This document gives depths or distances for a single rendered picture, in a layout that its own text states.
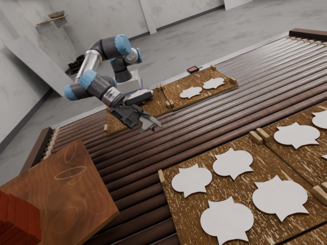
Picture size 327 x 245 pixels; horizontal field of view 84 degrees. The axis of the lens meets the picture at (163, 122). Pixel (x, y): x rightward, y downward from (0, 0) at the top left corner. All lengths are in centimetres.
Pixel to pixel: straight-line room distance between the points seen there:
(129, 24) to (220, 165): 864
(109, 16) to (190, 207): 880
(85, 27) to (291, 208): 917
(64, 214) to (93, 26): 883
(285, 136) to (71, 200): 78
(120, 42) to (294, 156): 97
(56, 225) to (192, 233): 40
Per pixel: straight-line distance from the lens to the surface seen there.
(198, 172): 69
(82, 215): 65
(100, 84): 72
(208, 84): 118
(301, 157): 76
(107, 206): 62
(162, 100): 117
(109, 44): 115
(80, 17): 932
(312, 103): 104
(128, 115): 69
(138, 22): 907
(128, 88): 161
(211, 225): 60
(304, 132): 83
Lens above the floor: 150
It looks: 35 degrees down
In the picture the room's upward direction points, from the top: 20 degrees counter-clockwise
